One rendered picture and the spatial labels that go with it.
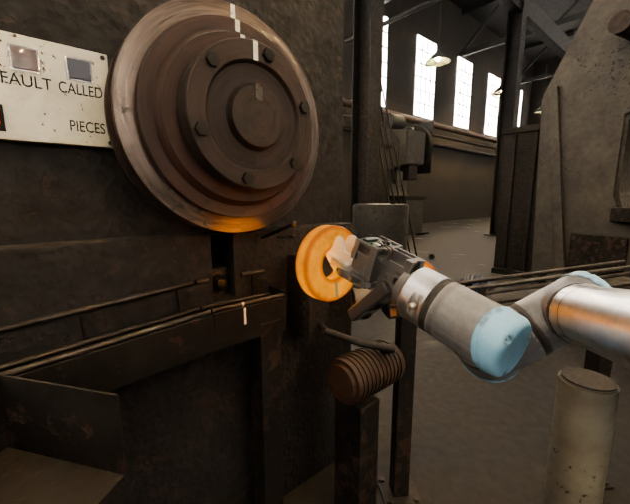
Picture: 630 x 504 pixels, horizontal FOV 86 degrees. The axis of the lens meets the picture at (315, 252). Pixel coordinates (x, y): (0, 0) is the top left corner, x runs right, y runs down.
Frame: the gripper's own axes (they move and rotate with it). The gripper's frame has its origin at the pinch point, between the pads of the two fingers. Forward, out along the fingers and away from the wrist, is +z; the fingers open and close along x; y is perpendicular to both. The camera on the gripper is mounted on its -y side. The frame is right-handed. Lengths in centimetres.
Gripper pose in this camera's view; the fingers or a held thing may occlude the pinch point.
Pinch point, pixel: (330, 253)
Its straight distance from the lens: 70.3
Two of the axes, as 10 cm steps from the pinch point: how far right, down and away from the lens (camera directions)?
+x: -7.6, 0.9, -6.4
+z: -6.2, -3.9, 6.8
